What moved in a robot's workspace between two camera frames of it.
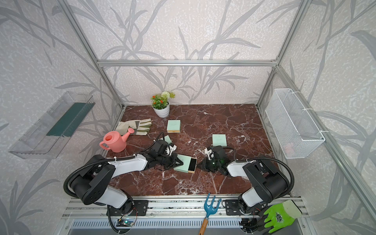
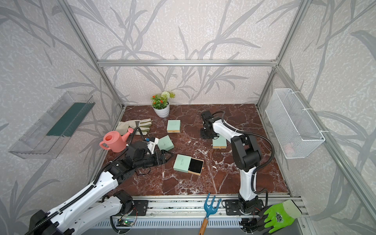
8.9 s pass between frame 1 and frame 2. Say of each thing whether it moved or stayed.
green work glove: stayed
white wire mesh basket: stayed
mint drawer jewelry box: moved
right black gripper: moved
